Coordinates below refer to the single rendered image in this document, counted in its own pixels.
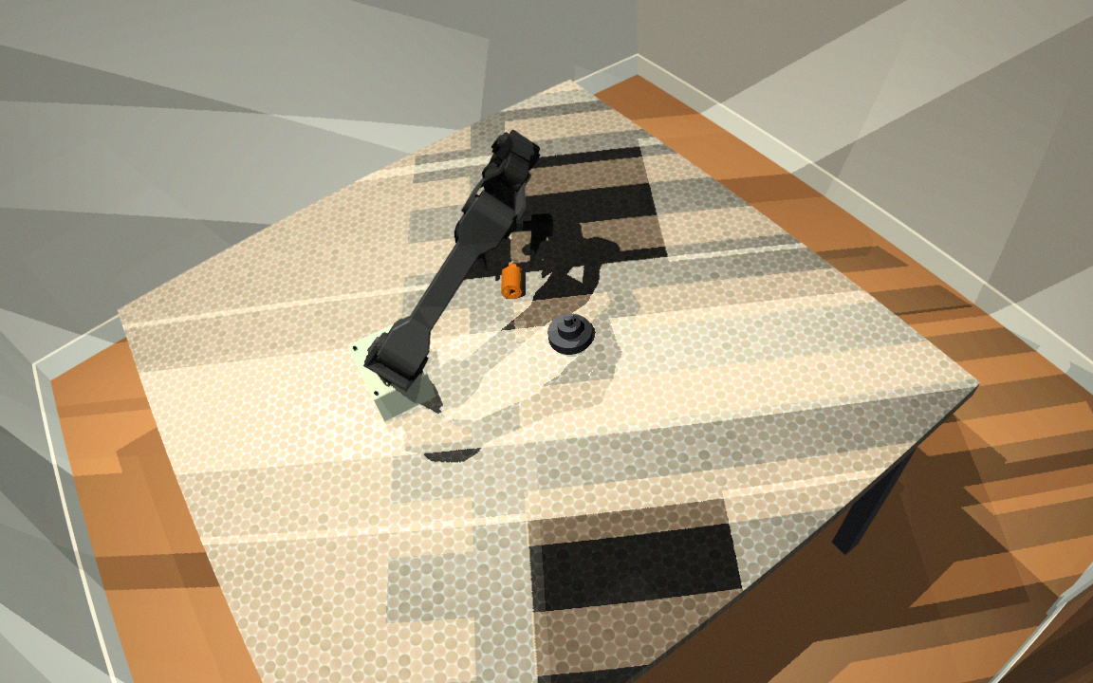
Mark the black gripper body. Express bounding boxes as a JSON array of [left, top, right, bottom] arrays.
[[454, 195, 553, 243]]

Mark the orange cylindrical knob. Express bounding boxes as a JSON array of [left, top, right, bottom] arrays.
[[501, 264, 522, 299]]

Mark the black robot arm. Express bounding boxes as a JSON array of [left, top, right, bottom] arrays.
[[363, 129, 540, 391]]

